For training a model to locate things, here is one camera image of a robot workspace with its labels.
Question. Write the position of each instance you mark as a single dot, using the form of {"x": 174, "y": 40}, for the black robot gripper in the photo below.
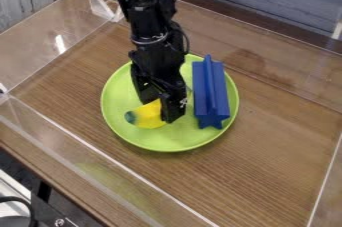
{"x": 155, "y": 73}

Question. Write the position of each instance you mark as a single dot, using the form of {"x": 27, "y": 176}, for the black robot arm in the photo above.
{"x": 151, "y": 21}

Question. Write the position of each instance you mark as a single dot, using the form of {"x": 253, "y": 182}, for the clear acrylic corner bracket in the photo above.
{"x": 101, "y": 9}

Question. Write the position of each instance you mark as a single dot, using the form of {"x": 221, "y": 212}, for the green round plate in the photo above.
{"x": 176, "y": 137}

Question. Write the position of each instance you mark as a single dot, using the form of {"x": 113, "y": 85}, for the blue star-shaped block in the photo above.
{"x": 212, "y": 106}

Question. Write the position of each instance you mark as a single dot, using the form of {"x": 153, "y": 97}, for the yellow toy banana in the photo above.
{"x": 146, "y": 116}

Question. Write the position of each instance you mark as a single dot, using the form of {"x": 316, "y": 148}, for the clear acrylic enclosure wall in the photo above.
{"x": 270, "y": 173}

